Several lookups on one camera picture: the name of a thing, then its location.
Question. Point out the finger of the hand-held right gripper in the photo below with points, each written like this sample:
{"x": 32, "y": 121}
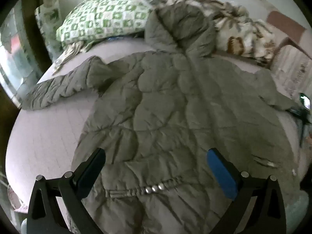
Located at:
{"x": 295, "y": 111}

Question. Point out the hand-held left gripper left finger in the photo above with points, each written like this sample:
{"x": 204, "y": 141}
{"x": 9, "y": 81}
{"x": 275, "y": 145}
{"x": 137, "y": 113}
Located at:
{"x": 91, "y": 170}

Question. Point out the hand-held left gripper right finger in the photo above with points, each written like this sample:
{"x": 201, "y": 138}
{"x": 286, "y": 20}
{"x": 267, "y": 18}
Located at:
{"x": 220, "y": 173}

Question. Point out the olive green puffer jacket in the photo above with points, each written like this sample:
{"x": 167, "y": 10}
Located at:
{"x": 158, "y": 102}

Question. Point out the striped floral sofa cushion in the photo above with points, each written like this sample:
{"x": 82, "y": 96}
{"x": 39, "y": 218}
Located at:
{"x": 292, "y": 68}

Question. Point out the brown and pink headboard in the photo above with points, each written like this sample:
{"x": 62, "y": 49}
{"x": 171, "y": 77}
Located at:
{"x": 285, "y": 25}

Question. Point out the floral leaf print blanket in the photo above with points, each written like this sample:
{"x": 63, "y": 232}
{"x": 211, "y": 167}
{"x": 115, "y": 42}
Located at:
{"x": 238, "y": 29}

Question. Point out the green striped cloth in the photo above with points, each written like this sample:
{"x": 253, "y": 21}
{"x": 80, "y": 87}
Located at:
{"x": 73, "y": 51}

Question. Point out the window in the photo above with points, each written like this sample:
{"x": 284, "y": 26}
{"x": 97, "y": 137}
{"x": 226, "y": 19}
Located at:
{"x": 12, "y": 58}

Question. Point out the green checkered pillow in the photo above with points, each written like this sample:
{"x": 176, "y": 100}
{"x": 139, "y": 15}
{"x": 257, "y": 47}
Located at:
{"x": 102, "y": 17}

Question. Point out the white green leaf pillow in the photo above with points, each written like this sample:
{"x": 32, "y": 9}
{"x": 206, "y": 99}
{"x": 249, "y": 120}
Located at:
{"x": 47, "y": 22}

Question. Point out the dark wooden frame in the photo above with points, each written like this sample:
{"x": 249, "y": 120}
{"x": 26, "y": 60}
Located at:
{"x": 33, "y": 22}

